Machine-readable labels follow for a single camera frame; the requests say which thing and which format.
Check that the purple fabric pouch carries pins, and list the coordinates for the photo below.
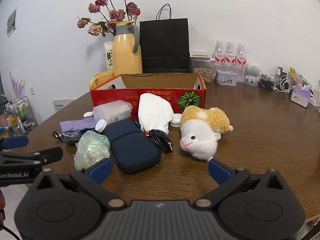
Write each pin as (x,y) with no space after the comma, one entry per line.
(75,125)

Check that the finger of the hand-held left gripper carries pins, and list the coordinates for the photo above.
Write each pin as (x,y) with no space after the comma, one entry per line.
(15,142)
(50,155)

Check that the purple feather wall decal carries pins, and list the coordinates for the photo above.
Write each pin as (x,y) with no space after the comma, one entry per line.
(17,86)

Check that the yellow thermos jug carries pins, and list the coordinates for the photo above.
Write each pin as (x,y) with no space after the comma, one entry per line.
(126,55)

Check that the plush sheep toy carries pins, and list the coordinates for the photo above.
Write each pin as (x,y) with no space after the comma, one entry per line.
(200,135)

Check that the white tissue box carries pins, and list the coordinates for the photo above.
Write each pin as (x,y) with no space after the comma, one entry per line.
(300,97)

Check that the clear plastic box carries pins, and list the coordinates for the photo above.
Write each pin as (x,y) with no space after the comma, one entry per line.
(112,111)

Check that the metal rolling cart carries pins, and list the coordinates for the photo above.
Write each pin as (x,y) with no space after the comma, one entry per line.
(22,120)

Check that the white milk carton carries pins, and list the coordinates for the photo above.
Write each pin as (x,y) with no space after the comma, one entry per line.
(109,57)

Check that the white metal tin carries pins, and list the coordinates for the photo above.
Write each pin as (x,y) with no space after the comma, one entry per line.
(226,80)

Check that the yellow mug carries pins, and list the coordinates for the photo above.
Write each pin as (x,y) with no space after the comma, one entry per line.
(103,78)

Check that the white wall socket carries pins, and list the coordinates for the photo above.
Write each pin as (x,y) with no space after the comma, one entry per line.
(32,90)

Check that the navy zip pouch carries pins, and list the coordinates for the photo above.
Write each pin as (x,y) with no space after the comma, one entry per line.
(130,147)

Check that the white cloth bag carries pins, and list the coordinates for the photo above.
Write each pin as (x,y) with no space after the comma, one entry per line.
(153,110)

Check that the wall poster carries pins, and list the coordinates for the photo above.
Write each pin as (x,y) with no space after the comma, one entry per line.
(12,22)

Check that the white robot figure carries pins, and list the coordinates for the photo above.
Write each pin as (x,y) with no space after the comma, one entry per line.
(253,71)

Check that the red cardboard box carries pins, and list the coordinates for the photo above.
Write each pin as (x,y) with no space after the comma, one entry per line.
(112,96)

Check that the flat white box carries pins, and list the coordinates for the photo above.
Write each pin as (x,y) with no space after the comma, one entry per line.
(199,54)

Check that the red artificial rose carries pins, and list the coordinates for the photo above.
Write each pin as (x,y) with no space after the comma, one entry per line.
(135,112)

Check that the dark cabinet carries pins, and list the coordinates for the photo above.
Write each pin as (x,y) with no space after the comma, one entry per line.
(1,85)

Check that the black paper bag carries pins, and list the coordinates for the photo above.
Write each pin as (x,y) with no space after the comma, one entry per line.
(165,45)

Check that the small white bottle cap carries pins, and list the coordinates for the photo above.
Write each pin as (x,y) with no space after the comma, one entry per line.
(88,114)

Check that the clear nut container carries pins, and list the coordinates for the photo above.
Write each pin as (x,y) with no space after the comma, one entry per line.
(202,72)

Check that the dried rose bouquet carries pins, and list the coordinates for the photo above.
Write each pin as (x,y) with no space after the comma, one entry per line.
(116,15)

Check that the large white jar lid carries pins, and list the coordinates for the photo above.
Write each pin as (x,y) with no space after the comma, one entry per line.
(175,120)

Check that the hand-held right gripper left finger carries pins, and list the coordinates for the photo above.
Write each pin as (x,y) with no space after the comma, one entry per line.
(101,170)

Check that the iridescent plastic wrap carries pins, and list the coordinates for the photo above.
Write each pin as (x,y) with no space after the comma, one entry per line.
(91,147)

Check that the small black charger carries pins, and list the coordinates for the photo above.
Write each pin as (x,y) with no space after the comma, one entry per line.
(281,72)

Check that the yellow green snack packet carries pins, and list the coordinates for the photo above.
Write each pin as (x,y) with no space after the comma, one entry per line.
(298,77)

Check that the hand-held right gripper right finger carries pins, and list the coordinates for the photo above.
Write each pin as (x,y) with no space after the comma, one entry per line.
(218,171)

